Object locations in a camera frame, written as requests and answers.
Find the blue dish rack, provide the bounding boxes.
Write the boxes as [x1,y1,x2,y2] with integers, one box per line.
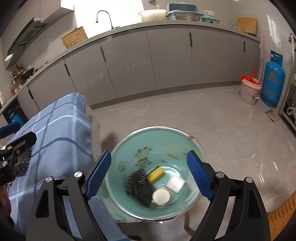
[166,3,220,25]

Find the black wok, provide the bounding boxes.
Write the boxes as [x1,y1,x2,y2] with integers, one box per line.
[20,68,34,81]

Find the white round cup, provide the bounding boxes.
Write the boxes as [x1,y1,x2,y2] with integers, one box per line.
[152,187,171,205]

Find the curved sink faucet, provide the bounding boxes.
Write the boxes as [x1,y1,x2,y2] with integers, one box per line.
[95,10,114,30]

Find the wooden cutting board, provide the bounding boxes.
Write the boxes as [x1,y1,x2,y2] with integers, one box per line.
[61,26,88,49]

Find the black foam net sleeve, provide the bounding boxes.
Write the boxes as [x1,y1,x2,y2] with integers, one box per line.
[14,148,32,177]

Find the grey kitchen cabinets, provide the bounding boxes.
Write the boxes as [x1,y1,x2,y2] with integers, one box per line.
[11,21,260,118]

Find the blue checkered tablecloth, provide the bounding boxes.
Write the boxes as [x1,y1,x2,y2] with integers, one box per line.
[1,93,127,240]

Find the blue gas cylinder on floor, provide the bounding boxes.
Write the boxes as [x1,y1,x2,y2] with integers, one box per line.
[261,50,285,108]

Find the blue gas cylinder under counter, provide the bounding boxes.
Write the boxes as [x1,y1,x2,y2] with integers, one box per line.
[7,109,25,126]

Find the black net in basin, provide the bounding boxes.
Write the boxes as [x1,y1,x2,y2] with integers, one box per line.
[125,168,153,207]

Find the black range hood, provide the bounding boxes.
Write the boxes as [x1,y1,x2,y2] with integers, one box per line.
[4,17,51,69]

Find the white sponge with black stripe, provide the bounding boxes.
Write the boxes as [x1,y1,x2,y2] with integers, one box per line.
[165,175,185,194]

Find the condiment bottles on rack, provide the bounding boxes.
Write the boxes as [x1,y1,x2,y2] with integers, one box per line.
[10,63,25,96]

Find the pink bucket with red bag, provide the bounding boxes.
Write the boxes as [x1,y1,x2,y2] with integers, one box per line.
[239,68,262,106]

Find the yellow sponge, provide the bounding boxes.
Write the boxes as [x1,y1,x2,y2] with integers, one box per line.
[147,167,165,184]

